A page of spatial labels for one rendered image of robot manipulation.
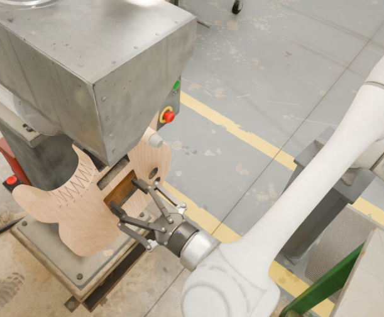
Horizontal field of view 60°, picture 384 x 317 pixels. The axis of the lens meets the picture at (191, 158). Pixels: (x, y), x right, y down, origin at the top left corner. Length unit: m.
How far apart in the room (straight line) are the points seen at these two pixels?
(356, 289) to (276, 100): 1.94
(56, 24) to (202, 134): 1.95
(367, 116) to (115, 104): 0.49
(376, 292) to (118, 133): 0.77
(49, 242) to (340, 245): 1.54
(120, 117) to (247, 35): 2.97
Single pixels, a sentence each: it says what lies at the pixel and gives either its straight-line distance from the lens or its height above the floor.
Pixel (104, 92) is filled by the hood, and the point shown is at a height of 1.51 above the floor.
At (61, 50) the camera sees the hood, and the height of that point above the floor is 1.53.
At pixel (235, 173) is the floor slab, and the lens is 2.16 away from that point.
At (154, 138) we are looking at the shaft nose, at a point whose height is 1.26.
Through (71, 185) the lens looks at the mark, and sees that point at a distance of 0.71.
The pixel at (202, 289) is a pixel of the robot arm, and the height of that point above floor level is 1.26.
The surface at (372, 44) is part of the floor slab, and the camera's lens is 3.72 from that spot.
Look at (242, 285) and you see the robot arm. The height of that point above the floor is 1.25.
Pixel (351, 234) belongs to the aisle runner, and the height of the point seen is 0.00.
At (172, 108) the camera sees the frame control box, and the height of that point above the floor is 0.98.
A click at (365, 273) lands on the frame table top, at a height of 0.93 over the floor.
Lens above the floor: 1.75
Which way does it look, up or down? 53 degrees down
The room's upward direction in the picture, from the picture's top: 6 degrees clockwise
